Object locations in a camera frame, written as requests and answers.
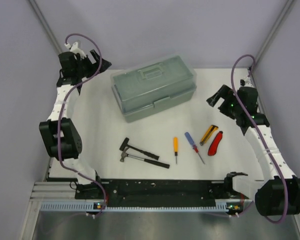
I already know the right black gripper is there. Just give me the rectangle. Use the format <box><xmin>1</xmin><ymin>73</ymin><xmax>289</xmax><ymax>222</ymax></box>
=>
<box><xmin>206</xmin><ymin>85</ymin><xmax>243</xmax><ymax>120</ymax></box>

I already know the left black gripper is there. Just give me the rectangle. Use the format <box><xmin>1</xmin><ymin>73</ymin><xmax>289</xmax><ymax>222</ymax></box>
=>
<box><xmin>75</xmin><ymin>49</ymin><xmax>112</xmax><ymax>79</ymax></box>

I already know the green clear-lid tool box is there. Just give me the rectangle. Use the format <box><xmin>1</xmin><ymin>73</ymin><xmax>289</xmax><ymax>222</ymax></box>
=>
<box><xmin>111</xmin><ymin>54</ymin><xmax>197</xmax><ymax>123</ymax></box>

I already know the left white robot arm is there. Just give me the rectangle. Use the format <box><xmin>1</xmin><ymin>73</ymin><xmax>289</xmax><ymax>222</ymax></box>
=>
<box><xmin>39</xmin><ymin>49</ymin><xmax>112</xmax><ymax>199</ymax></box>

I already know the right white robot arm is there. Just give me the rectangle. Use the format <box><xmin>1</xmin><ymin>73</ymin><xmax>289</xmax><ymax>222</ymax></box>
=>
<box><xmin>207</xmin><ymin>85</ymin><xmax>300</xmax><ymax>217</ymax></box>

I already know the yellow black utility knife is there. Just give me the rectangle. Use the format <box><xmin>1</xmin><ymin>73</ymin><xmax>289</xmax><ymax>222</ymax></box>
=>
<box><xmin>199</xmin><ymin>124</ymin><xmax>219</xmax><ymax>146</ymax></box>

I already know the red black utility knife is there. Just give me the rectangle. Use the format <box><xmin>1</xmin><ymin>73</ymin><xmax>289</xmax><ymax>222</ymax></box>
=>
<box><xmin>207</xmin><ymin>131</ymin><xmax>223</xmax><ymax>157</ymax></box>

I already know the blue red screwdriver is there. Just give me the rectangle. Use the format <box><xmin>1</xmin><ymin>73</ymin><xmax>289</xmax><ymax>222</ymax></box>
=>
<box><xmin>184</xmin><ymin>132</ymin><xmax>205</xmax><ymax>164</ymax></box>

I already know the black mallet hammer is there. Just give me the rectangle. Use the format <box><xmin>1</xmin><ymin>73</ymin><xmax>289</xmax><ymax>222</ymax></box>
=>
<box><xmin>119</xmin><ymin>137</ymin><xmax>160</xmax><ymax>161</ymax></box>

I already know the steel claw hammer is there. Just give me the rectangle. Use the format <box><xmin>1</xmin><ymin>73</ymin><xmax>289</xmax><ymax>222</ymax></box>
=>
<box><xmin>119</xmin><ymin>147</ymin><xmax>170</xmax><ymax>169</ymax></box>

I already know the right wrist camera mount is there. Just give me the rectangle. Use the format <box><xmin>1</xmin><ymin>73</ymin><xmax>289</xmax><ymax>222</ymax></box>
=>
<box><xmin>240</xmin><ymin>75</ymin><xmax>254</xmax><ymax>88</ymax></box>

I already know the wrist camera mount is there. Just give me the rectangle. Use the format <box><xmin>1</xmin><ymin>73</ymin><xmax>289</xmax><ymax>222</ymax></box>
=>
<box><xmin>64</xmin><ymin>41</ymin><xmax>87</xmax><ymax>59</ymax></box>
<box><xmin>240</xmin><ymin>75</ymin><xmax>254</xmax><ymax>88</ymax></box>

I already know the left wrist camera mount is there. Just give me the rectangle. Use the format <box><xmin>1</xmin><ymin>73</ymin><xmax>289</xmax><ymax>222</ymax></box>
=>
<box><xmin>64</xmin><ymin>41</ymin><xmax>87</xmax><ymax>59</ymax></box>

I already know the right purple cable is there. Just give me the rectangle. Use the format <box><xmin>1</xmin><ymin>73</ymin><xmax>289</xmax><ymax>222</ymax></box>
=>
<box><xmin>229</xmin><ymin>54</ymin><xmax>290</xmax><ymax>223</ymax></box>

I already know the purple cable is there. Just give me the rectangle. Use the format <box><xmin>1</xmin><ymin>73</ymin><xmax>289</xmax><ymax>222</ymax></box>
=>
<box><xmin>57</xmin><ymin>32</ymin><xmax>109</xmax><ymax>218</ymax></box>
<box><xmin>229</xmin><ymin>54</ymin><xmax>290</xmax><ymax>223</ymax></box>

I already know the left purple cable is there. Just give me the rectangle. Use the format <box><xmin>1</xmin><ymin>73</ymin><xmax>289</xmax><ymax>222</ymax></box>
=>
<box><xmin>57</xmin><ymin>32</ymin><xmax>109</xmax><ymax>218</ymax></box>

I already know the orange handle screwdriver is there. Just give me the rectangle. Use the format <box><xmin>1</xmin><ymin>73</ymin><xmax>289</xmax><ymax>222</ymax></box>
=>
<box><xmin>173</xmin><ymin>137</ymin><xmax>178</xmax><ymax>164</ymax></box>

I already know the grey slotted cable duct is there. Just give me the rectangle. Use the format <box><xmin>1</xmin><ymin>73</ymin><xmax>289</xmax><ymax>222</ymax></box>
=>
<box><xmin>40</xmin><ymin>201</ymin><xmax>243</xmax><ymax>213</ymax></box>

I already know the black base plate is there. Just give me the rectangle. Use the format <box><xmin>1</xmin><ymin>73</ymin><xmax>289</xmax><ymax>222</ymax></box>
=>
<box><xmin>74</xmin><ymin>178</ymin><xmax>243</xmax><ymax>207</ymax></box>

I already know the aluminium frame rail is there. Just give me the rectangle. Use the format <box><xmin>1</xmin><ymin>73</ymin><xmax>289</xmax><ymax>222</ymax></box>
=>
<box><xmin>30</xmin><ymin>182</ymin><xmax>76</xmax><ymax>201</ymax></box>

